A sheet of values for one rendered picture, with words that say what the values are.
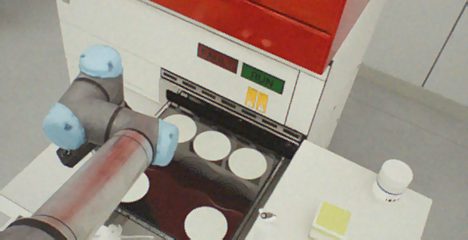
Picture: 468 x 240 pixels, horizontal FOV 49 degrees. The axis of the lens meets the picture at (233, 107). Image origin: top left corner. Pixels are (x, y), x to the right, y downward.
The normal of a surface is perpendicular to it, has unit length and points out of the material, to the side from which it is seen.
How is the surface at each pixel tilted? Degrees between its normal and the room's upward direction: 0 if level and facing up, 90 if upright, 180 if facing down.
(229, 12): 90
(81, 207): 36
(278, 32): 90
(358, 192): 0
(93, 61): 1
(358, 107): 0
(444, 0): 90
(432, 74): 90
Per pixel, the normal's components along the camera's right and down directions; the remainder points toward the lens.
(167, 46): -0.47, 0.61
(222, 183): 0.11, -0.68
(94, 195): 0.65, -0.63
